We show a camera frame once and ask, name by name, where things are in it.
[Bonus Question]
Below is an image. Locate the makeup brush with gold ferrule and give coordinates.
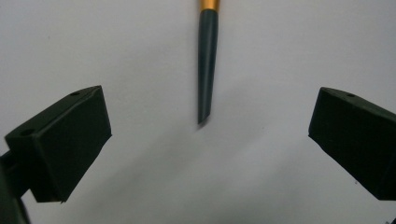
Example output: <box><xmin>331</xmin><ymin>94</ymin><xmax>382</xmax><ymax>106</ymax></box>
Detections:
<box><xmin>197</xmin><ymin>0</ymin><xmax>221</xmax><ymax>126</ymax></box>

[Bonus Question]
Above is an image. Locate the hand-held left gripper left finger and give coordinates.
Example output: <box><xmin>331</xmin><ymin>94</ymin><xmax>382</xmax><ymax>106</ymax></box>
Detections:
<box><xmin>4</xmin><ymin>85</ymin><xmax>113</xmax><ymax>203</ymax></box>

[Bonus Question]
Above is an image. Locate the white table sheet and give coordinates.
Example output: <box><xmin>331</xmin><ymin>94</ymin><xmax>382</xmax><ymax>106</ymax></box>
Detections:
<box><xmin>0</xmin><ymin>0</ymin><xmax>396</xmax><ymax>224</ymax></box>

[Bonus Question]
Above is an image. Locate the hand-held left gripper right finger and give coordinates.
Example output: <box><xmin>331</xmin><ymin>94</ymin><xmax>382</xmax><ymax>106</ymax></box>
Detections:
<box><xmin>308</xmin><ymin>87</ymin><xmax>396</xmax><ymax>201</ymax></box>

